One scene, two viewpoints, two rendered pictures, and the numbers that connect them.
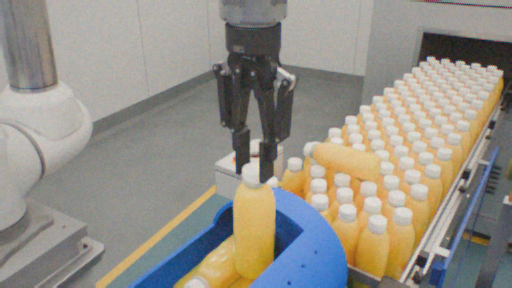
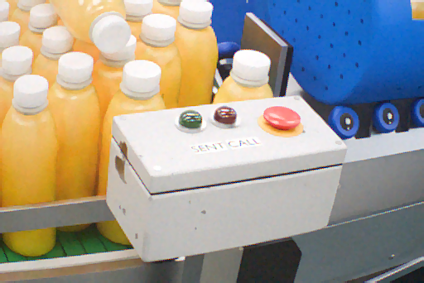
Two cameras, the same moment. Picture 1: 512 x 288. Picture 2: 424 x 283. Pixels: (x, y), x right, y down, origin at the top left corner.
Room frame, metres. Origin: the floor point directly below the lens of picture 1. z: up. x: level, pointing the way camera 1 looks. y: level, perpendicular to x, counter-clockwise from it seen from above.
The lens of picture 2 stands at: (1.75, 0.31, 1.55)
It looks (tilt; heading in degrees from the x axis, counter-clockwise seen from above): 31 degrees down; 204
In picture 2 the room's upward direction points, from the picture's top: 9 degrees clockwise
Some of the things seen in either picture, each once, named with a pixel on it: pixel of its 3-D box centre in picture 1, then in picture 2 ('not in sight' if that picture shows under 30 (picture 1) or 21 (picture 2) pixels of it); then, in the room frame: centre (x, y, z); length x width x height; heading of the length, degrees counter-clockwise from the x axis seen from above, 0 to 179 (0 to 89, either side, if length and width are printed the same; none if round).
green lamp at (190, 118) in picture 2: not in sight; (190, 118); (1.06, -0.02, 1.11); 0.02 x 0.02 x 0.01
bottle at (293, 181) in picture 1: (293, 193); (131, 159); (1.01, -0.11, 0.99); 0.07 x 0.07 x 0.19
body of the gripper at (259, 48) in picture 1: (253, 56); not in sight; (0.56, 0.00, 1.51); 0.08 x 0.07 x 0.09; 54
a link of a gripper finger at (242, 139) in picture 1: (242, 151); not in sight; (0.57, 0.02, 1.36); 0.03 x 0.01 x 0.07; 144
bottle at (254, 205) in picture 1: (254, 224); not in sight; (0.56, 0.00, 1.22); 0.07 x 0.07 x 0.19
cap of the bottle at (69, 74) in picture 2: not in sight; (74, 67); (1.03, -0.18, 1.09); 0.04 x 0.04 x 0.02
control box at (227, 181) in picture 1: (250, 169); (225, 175); (1.05, 0.01, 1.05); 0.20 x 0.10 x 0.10; 144
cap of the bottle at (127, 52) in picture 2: (317, 171); (118, 45); (0.96, -0.17, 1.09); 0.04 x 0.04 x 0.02
